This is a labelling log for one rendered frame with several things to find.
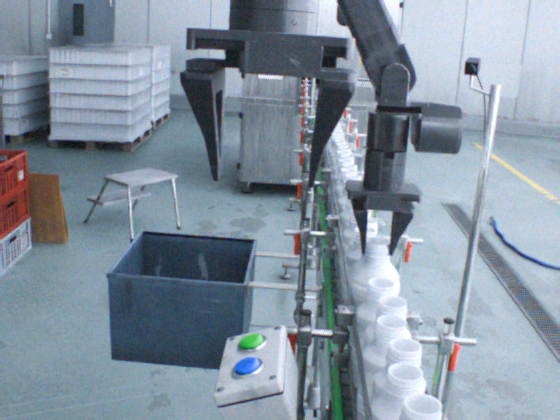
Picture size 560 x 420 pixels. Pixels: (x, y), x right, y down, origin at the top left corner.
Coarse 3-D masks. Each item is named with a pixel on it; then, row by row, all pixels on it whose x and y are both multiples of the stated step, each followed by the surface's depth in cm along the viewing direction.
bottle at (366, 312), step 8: (368, 280) 85; (376, 280) 86; (384, 280) 86; (392, 280) 85; (368, 288) 84; (376, 288) 83; (384, 288) 83; (392, 288) 84; (368, 296) 84; (376, 296) 83; (360, 304) 87; (368, 304) 84; (376, 304) 84; (360, 312) 85; (368, 312) 84; (360, 320) 84; (368, 320) 83; (360, 328) 85; (360, 336) 85; (352, 344) 88; (360, 344) 85; (352, 352) 87; (352, 360) 87; (352, 368) 87
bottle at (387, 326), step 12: (384, 324) 75; (396, 324) 75; (384, 336) 72; (396, 336) 72; (372, 348) 74; (384, 348) 73; (372, 360) 73; (384, 360) 73; (372, 372) 73; (360, 384) 75; (372, 384) 73; (360, 396) 76; (360, 408) 76
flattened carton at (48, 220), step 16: (32, 176) 394; (48, 176) 394; (32, 192) 399; (48, 192) 399; (32, 208) 405; (48, 208) 405; (64, 208) 408; (32, 224) 411; (48, 224) 410; (64, 224) 416; (32, 240) 416; (48, 240) 415; (64, 240) 415
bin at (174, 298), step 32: (128, 256) 152; (160, 256) 167; (192, 256) 167; (224, 256) 166; (288, 256) 159; (320, 256) 159; (128, 288) 137; (160, 288) 137; (192, 288) 136; (224, 288) 136; (288, 288) 140; (128, 320) 139; (160, 320) 139; (192, 320) 138; (224, 320) 138; (128, 352) 141; (160, 352) 141; (192, 352) 141
